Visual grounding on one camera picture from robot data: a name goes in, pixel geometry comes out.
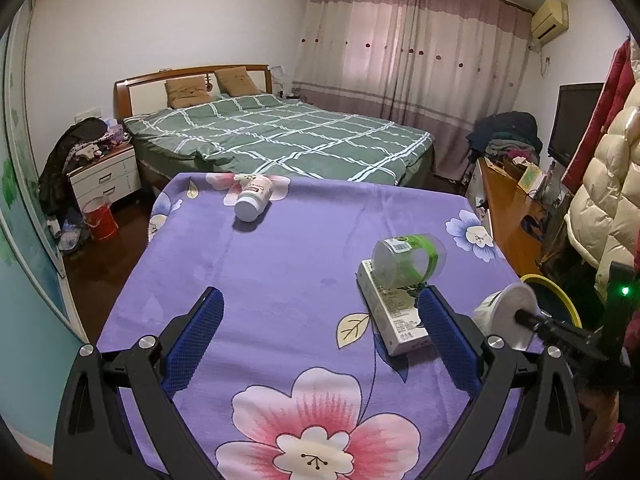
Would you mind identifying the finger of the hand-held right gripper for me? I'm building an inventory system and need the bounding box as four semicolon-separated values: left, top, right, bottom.
515;310;608;361

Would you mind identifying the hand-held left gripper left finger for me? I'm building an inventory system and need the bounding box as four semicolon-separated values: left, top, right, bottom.
52;286;226;480

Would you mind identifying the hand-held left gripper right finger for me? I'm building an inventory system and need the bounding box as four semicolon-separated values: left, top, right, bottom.
417;285;586;480

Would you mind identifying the yellow-rimmed dark waste bin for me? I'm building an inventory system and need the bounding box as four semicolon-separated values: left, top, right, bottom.
520;274;583;331

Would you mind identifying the white carton box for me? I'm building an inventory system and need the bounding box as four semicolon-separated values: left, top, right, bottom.
356;259;433;357

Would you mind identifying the white toilet paper roll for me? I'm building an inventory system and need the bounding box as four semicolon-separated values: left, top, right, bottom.
472;282;542;352

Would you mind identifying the clear plastic jar green label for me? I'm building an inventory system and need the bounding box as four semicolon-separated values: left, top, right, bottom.
371;233;447;291

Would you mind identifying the purple floral blanket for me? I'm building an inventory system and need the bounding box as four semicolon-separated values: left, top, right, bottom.
95;172;546;480

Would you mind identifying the pink fleece garment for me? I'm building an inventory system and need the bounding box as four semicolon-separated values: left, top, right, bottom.
585;420;626;466

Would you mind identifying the cream down jacket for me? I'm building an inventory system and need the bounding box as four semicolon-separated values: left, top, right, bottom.
564;105;640;286

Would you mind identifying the white plastic bottle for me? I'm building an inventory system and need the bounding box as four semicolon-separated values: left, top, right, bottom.
234;175;274;223

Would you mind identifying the red bucket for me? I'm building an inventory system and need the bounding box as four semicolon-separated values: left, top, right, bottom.
81;197;120;242

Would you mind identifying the green box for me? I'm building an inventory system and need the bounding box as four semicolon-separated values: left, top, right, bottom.
517;165;546;193

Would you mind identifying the blue plastic bag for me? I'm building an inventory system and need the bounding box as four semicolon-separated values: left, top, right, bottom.
50;210;91;253

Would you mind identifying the white nightstand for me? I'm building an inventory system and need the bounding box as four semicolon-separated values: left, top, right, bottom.
66;142;142;211

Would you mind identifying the black television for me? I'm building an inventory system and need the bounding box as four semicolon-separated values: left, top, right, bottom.
546;82;606;168

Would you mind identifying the dark clothes pile by curtain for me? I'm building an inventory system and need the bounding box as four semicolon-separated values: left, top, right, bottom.
466;111;543;166

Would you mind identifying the red garment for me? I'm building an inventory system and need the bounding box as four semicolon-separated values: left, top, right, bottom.
560;37;636;191

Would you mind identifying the bed with green plaid duvet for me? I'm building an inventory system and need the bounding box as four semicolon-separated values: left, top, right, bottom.
122;94;435;188

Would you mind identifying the sliding wardrobe door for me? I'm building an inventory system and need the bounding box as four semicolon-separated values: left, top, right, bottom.
0;5;86;341

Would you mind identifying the dark clothes pile on nightstand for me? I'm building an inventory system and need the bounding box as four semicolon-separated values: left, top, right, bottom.
39;116;133;221

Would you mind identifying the brown pillow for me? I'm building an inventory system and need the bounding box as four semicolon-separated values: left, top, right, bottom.
165;77;213;109
215;66;261;97

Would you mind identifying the wooden headboard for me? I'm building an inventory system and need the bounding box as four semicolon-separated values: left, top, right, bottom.
114;64;271;120

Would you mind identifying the pink white curtain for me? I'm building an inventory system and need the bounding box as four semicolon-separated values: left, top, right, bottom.
292;0;533;181

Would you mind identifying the beige air conditioner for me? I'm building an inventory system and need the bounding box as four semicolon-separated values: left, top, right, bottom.
530;0;570;41

